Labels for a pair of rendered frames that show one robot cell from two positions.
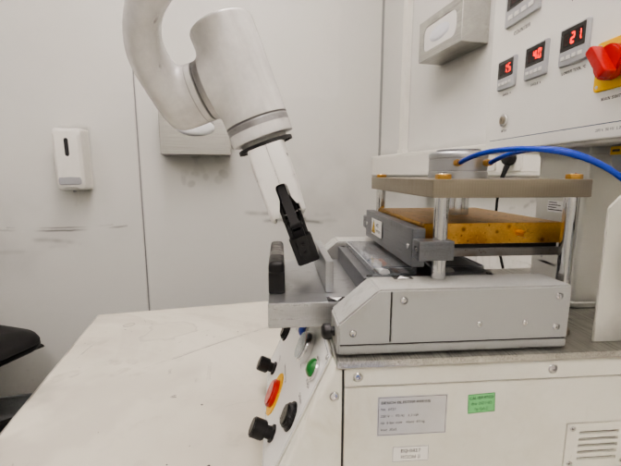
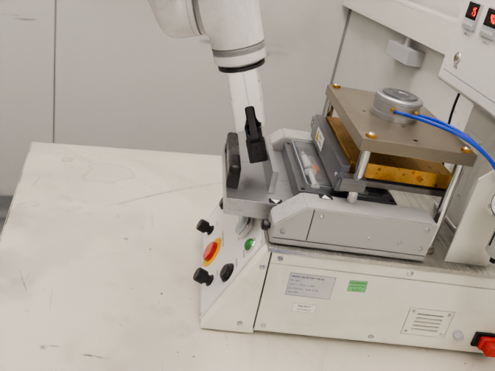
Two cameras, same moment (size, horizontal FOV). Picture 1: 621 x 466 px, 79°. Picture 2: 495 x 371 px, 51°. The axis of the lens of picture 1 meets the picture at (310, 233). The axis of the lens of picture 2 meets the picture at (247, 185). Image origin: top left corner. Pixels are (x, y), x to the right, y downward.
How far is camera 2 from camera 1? 40 cm
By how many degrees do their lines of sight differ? 18
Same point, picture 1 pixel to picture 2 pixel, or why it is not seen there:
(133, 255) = (40, 57)
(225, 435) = (171, 275)
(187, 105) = (184, 27)
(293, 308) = (243, 203)
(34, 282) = not seen: outside the picture
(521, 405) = (383, 291)
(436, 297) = (343, 218)
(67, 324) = not seen: outside the picture
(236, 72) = (230, 12)
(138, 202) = not seen: outside the picture
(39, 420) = (23, 240)
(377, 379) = (292, 261)
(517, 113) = (468, 59)
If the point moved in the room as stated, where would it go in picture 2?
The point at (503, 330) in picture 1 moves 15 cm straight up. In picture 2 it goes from (383, 245) to (415, 157)
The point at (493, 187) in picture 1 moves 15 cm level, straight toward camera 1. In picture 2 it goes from (404, 149) to (378, 182)
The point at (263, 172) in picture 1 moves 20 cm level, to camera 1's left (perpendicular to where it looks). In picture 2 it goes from (238, 94) to (107, 71)
